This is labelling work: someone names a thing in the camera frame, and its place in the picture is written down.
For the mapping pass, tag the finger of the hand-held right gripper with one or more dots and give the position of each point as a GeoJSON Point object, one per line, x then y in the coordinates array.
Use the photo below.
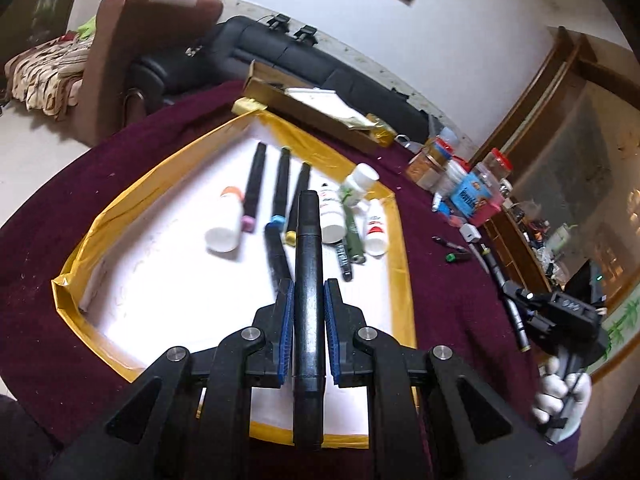
{"type": "Point", "coordinates": [540, 327]}
{"type": "Point", "coordinates": [522, 292]}

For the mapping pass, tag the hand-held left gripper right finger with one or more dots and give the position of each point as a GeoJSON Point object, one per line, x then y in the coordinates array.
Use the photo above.
{"type": "Point", "coordinates": [332, 330]}

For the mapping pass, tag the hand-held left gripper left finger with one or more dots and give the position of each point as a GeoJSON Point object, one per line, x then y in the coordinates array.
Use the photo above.
{"type": "Point", "coordinates": [286, 320]}

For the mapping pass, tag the black pen gold tip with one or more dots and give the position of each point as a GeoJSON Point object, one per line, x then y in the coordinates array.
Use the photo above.
{"type": "Point", "coordinates": [517, 325]}

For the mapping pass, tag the black marker dark caps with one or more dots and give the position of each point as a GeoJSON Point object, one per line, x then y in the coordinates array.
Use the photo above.
{"type": "Point", "coordinates": [306, 270]}

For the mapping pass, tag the black marker blue cap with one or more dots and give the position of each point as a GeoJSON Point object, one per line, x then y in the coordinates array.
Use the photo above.
{"type": "Point", "coordinates": [277, 260]}

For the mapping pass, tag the olive green pen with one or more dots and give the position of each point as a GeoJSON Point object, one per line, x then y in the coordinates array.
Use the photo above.
{"type": "Point", "coordinates": [352, 235]}

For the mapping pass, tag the white bottle black red label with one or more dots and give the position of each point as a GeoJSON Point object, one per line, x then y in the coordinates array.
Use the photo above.
{"type": "Point", "coordinates": [331, 220]}

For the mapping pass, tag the white bottle orange cap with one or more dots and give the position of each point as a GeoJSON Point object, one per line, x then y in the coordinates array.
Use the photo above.
{"type": "Point", "coordinates": [225, 220]}

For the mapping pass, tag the black marker yellow caps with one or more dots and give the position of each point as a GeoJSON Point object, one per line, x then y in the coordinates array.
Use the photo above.
{"type": "Point", "coordinates": [299, 195]}

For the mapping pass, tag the white tray yellow tape rim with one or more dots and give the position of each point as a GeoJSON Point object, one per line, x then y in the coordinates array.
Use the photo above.
{"type": "Point", "coordinates": [165, 270]}

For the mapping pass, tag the black marker green cap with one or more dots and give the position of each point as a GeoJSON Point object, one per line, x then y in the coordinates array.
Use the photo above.
{"type": "Point", "coordinates": [281, 180]}

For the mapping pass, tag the black marker pink cap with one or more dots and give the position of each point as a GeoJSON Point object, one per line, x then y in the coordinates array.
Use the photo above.
{"type": "Point", "coordinates": [255, 180]}

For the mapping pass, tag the white bottle green label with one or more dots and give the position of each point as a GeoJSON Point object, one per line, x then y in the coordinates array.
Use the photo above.
{"type": "Point", "coordinates": [360, 180]}

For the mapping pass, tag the person's right hand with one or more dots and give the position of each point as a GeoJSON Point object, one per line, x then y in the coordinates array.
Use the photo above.
{"type": "Point", "coordinates": [545, 402]}

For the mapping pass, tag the pink pen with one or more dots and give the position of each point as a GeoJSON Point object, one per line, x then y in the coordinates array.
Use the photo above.
{"type": "Point", "coordinates": [478, 256]}

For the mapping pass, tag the black pen green cap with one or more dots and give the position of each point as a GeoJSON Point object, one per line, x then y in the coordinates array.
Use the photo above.
{"type": "Point", "coordinates": [457, 258]}

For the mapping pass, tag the white power adapter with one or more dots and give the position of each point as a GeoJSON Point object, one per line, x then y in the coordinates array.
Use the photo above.
{"type": "Point", "coordinates": [470, 232]}

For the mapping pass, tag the black pen red tip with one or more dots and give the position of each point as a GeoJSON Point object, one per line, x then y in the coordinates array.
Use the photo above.
{"type": "Point", "coordinates": [450, 244]}

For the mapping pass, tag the pink box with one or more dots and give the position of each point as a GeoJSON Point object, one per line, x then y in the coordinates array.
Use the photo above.
{"type": "Point", "coordinates": [492, 208]}

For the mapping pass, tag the small red packet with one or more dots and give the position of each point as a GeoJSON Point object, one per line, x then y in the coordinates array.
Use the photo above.
{"type": "Point", "coordinates": [455, 219]}

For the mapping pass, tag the blue carton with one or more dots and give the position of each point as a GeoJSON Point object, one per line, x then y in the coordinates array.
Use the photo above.
{"type": "Point", "coordinates": [467, 195]}

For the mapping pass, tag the small white tube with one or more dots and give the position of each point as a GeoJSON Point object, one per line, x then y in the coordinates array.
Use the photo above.
{"type": "Point", "coordinates": [437, 203]}

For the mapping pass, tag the clear jar red lid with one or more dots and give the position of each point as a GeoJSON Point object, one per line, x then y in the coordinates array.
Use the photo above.
{"type": "Point", "coordinates": [492, 165]}

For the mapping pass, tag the white jar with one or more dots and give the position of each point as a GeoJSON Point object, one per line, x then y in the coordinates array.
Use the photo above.
{"type": "Point", "coordinates": [456, 175]}

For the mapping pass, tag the orange jar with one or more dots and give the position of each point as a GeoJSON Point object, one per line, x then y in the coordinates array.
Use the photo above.
{"type": "Point", "coordinates": [425, 170]}

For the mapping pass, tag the clear plastic container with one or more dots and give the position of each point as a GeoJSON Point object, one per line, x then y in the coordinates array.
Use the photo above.
{"type": "Point", "coordinates": [446, 136]}

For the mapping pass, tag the wooden glass cabinet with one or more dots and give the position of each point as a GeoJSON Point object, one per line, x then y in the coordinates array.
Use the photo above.
{"type": "Point", "coordinates": [550, 110]}

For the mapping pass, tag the gold foil packet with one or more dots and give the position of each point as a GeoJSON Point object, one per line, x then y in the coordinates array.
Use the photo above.
{"type": "Point", "coordinates": [382, 132]}

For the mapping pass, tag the long cardboard box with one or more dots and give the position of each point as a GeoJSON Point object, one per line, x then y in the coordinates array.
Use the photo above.
{"type": "Point", "coordinates": [300, 110]}

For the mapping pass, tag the small yellow box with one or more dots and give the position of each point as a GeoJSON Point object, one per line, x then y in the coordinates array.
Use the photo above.
{"type": "Point", "coordinates": [247, 106]}

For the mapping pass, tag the stack of printed papers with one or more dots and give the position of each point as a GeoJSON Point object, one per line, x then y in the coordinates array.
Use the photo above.
{"type": "Point", "coordinates": [320, 100]}

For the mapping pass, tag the maroon tablecloth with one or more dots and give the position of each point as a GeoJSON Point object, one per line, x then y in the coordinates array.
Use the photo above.
{"type": "Point", "coordinates": [60, 200]}

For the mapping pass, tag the black leather sofa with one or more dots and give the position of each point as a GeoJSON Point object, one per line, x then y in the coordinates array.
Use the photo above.
{"type": "Point", "coordinates": [300, 60]}

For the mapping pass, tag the brown armchair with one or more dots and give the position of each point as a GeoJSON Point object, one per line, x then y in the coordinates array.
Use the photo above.
{"type": "Point", "coordinates": [125, 35]}

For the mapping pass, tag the patterned blanket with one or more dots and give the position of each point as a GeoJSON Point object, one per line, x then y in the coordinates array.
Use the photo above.
{"type": "Point", "coordinates": [45, 75]}

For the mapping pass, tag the green cloth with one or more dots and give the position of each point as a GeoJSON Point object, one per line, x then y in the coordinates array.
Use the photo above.
{"type": "Point", "coordinates": [87, 28]}

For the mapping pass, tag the black clamp mount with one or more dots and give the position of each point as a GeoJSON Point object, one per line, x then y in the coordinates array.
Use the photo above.
{"type": "Point", "coordinates": [305, 33]}
{"type": "Point", "coordinates": [278, 22]}

